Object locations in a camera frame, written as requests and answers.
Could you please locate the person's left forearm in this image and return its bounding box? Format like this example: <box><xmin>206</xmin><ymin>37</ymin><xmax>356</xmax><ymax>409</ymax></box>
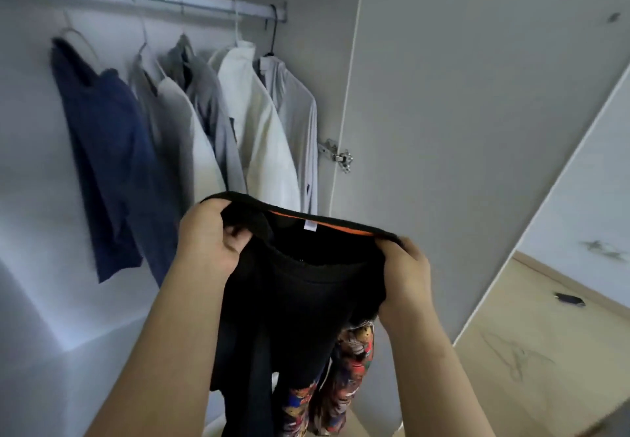
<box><xmin>87</xmin><ymin>259</ymin><xmax>238</xmax><ymax>437</ymax></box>

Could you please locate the white wardrobe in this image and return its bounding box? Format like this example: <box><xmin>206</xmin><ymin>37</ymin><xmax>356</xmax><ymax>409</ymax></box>
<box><xmin>0</xmin><ymin>0</ymin><xmax>630</xmax><ymax>437</ymax></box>

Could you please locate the person's right hand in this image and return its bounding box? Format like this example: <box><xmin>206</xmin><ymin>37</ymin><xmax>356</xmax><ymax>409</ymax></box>
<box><xmin>377</xmin><ymin>236</ymin><xmax>435</xmax><ymax>333</ymax></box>

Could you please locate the grey hooded garment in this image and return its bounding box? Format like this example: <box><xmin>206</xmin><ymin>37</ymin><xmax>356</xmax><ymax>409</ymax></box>
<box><xmin>160</xmin><ymin>34</ymin><xmax>249</xmax><ymax>197</ymax></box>

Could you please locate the person's right forearm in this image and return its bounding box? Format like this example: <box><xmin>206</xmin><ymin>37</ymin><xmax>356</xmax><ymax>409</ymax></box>
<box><xmin>379</xmin><ymin>308</ymin><xmax>496</xmax><ymax>437</ymax></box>

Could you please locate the black garment with print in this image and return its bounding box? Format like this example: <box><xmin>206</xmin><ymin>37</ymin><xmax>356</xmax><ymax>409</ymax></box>
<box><xmin>201</xmin><ymin>192</ymin><xmax>405</xmax><ymax>437</ymax></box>

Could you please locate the black hanger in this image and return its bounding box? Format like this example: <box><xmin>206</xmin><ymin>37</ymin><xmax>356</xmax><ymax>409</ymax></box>
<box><xmin>262</xmin><ymin>3</ymin><xmax>281</xmax><ymax>58</ymax></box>

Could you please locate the metal door hinge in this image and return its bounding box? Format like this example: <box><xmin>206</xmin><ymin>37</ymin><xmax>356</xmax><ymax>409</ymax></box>
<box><xmin>318</xmin><ymin>138</ymin><xmax>354</xmax><ymax>173</ymax></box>

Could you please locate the white t-shirt orange label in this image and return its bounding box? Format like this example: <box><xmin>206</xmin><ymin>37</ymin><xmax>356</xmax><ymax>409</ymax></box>
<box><xmin>131</xmin><ymin>46</ymin><xmax>230</xmax><ymax>217</ymax></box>

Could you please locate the white power socket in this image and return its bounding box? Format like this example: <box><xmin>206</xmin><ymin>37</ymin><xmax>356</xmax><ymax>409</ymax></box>
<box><xmin>581</xmin><ymin>239</ymin><xmax>628</xmax><ymax>262</ymax></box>

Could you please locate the light grey shirt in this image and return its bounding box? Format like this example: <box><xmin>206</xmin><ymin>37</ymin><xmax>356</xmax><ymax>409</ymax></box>
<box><xmin>258</xmin><ymin>54</ymin><xmax>321</xmax><ymax>217</ymax></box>

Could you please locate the white hanger of cream shirt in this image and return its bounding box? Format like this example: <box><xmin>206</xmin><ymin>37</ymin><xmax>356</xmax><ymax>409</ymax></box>
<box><xmin>231</xmin><ymin>3</ymin><xmax>245</xmax><ymax>47</ymax></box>

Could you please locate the person's left hand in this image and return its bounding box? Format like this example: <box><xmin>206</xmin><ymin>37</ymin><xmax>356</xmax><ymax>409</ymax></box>
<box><xmin>175</xmin><ymin>198</ymin><xmax>254</xmax><ymax>278</ymax></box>

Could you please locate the white charger cable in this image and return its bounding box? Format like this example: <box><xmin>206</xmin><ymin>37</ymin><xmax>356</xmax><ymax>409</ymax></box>
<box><xmin>482</xmin><ymin>328</ymin><xmax>553</xmax><ymax>384</ymax></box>

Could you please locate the cream white shirt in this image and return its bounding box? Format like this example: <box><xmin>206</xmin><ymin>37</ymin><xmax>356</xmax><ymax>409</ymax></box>
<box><xmin>209</xmin><ymin>40</ymin><xmax>303</xmax><ymax>213</ymax></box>

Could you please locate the blue garment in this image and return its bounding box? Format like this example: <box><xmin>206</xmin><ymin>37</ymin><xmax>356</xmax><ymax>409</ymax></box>
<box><xmin>49</xmin><ymin>38</ymin><xmax>183</xmax><ymax>287</ymax></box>

